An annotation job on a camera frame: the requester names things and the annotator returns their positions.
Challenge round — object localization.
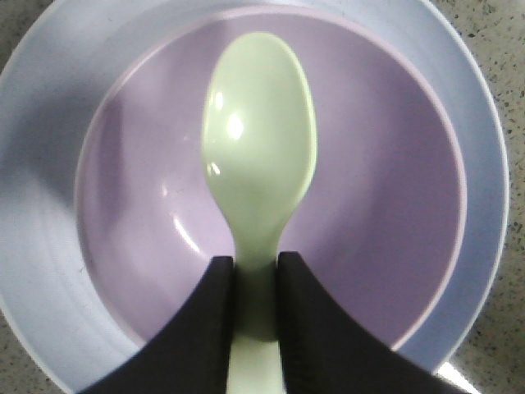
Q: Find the purple plastic bowl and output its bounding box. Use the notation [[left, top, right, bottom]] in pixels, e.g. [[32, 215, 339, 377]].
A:
[[75, 5, 467, 348]]

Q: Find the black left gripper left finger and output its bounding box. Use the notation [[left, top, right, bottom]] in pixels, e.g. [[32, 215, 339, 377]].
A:
[[82, 256, 235, 393]]

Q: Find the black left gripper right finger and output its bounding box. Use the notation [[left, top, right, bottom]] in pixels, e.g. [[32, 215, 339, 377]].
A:
[[276, 252, 462, 394]]

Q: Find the light green plastic spoon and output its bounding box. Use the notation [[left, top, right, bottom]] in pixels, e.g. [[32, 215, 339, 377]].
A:
[[201, 32, 317, 393]]

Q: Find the light blue plate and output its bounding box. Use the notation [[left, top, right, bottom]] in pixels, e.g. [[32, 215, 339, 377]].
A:
[[1, 1, 509, 392]]

